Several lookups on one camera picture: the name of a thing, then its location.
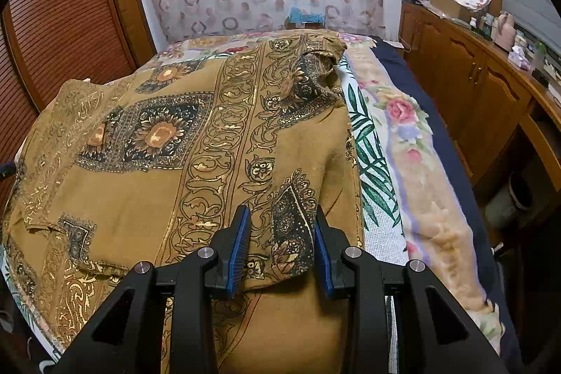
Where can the blue cloth bundle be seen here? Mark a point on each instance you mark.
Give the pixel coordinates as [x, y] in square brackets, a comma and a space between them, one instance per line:
[307, 15]

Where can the pink thermos jug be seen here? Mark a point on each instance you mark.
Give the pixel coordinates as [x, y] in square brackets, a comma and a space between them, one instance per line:
[505, 33]

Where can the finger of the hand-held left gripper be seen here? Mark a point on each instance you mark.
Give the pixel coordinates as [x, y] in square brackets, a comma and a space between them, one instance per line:
[6, 170]

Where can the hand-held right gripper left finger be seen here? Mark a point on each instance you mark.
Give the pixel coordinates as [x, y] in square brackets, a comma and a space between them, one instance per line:
[239, 251]

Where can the grey waste bin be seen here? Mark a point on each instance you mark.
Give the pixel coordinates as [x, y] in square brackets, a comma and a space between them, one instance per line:
[510, 201]

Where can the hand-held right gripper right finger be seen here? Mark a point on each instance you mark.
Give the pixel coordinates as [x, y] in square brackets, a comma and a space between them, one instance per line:
[322, 255]

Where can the floral blanket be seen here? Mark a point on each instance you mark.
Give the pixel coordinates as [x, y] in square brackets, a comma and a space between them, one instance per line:
[394, 146]

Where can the wooden sideboard cabinet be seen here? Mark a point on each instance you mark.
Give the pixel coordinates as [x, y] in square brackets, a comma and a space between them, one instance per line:
[460, 63]

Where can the navy bed sheet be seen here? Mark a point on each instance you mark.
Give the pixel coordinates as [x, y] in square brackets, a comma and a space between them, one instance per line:
[447, 128]

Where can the golden brown patterned shirt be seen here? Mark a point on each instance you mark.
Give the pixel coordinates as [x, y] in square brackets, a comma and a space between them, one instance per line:
[131, 198]

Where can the cardboard box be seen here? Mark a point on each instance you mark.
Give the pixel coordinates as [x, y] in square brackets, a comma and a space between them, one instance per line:
[449, 6]

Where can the small black box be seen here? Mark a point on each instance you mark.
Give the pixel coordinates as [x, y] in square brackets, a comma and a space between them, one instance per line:
[541, 78]

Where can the brown louvered wardrobe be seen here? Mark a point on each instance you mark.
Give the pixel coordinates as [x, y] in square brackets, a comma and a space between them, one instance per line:
[65, 6]

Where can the green bottle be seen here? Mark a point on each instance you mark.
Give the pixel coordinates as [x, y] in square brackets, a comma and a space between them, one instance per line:
[539, 56]

